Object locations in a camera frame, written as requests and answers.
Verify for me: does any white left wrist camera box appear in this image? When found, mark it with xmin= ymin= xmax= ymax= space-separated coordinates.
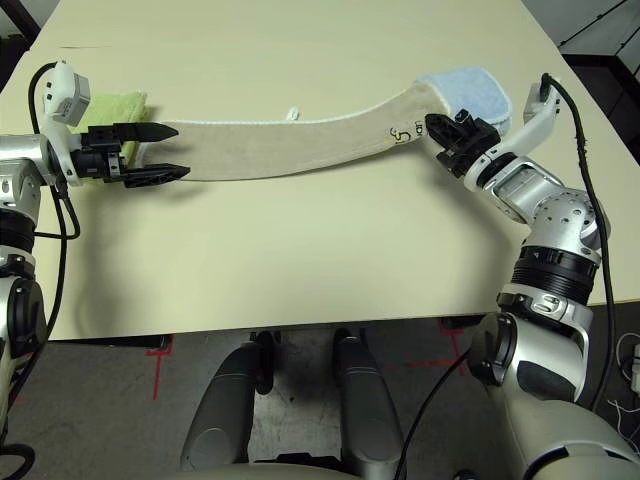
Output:
xmin=38 ymin=60 xmax=94 ymax=189

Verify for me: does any light blue folded towel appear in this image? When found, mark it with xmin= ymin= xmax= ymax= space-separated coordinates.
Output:
xmin=414 ymin=65 xmax=512 ymax=137

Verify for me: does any black metal table frame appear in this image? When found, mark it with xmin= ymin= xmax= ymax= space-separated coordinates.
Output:
xmin=0 ymin=0 xmax=42 ymax=39

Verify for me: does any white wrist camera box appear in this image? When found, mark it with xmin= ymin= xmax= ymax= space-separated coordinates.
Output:
xmin=492 ymin=82 xmax=564 ymax=161
xmin=38 ymin=60 xmax=94 ymax=189

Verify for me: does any grey robot leg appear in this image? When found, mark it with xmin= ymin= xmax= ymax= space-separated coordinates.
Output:
xmin=332 ymin=328 xmax=405 ymax=476
xmin=180 ymin=332 xmax=275 ymax=474

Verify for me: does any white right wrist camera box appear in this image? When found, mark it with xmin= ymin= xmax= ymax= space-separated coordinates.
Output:
xmin=492 ymin=82 xmax=564 ymax=161

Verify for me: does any green folded towel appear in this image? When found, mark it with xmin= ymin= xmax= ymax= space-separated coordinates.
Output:
xmin=74 ymin=89 xmax=149 ymax=166

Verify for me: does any grey robot left leg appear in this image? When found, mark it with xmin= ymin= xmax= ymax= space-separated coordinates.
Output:
xmin=180 ymin=332 xmax=275 ymax=474

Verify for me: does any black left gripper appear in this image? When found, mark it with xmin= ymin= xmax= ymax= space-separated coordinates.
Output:
xmin=69 ymin=122 xmax=192 ymax=190

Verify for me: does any black table foot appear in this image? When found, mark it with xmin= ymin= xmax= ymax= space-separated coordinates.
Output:
xmin=439 ymin=314 xmax=484 ymax=330
xmin=79 ymin=335 xmax=174 ymax=351

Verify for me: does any beige robot waist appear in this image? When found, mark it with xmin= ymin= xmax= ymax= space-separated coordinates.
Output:
xmin=174 ymin=462 xmax=401 ymax=480

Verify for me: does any black foam floor mat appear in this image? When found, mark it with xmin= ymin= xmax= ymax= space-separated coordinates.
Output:
xmin=0 ymin=34 xmax=31 ymax=91

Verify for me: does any grey robot right leg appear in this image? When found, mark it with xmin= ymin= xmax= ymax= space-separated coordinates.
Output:
xmin=332 ymin=328 xmax=405 ymax=476

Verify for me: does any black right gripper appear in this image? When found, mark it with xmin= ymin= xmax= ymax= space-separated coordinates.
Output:
xmin=423 ymin=110 xmax=501 ymax=179

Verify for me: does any beige towel with white trim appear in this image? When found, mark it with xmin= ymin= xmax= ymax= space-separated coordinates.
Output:
xmin=134 ymin=82 xmax=451 ymax=182

